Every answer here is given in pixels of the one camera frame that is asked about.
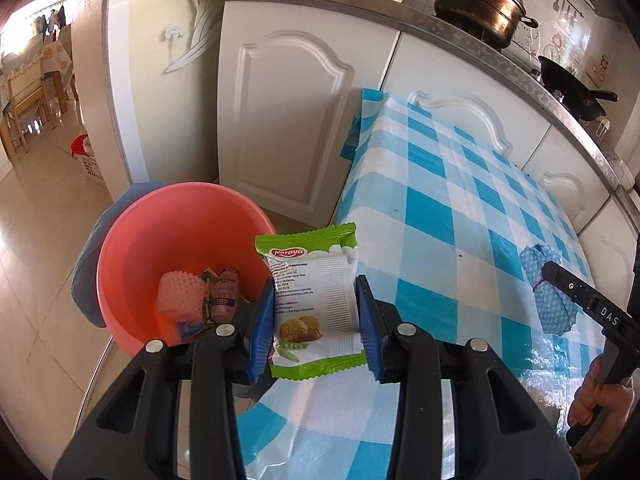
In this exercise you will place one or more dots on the black wok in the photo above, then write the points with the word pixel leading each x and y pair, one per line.
pixel 565 85

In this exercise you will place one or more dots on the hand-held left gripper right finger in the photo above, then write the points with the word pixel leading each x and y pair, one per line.
pixel 370 330

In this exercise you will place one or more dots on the person's right hand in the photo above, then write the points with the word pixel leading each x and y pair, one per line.
pixel 612 405

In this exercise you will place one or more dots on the wooden chair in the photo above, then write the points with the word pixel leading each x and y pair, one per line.
pixel 30 105

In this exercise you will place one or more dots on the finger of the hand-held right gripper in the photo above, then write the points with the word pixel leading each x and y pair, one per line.
pixel 562 280

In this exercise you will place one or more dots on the blue checked tablecloth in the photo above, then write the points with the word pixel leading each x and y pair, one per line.
pixel 450 210

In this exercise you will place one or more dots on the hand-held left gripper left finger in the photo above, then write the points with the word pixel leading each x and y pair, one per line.
pixel 262 330

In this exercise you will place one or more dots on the white kitchen cabinet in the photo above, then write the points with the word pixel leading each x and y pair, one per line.
pixel 285 110

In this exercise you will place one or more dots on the steel kitchen countertop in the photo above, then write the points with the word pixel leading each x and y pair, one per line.
pixel 400 15

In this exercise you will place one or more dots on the white kitchen utensil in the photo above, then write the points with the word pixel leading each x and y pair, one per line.
pixel 602 126

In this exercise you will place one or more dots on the red white laundry basket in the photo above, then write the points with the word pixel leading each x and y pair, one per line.
pixel 87 160

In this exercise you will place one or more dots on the white blue packet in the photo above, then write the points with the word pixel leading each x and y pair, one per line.
pixel 190 331

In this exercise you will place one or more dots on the large brown steel pot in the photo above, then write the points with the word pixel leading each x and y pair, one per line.
pixel 475 5

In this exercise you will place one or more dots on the dining table with cloth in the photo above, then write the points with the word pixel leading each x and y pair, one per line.
pixel 55 55

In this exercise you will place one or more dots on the utensil wall sticker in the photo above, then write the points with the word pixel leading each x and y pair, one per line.
pixel 567 5

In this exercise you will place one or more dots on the pink plastic basin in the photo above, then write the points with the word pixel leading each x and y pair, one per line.
pixel 165 240

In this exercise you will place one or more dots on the blue patterned cloth roll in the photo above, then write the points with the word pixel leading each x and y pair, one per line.
pixel 545 305

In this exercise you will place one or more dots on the green cookie packet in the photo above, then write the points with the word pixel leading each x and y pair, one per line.
pixel 315 290

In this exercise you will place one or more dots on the blue stool cushion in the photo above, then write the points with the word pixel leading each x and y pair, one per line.
pixel 87 270

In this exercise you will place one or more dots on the white flower wall hook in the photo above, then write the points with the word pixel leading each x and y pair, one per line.
pixel 172 32

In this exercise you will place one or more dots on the gas stove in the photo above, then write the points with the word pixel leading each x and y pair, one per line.
pixel 492 40

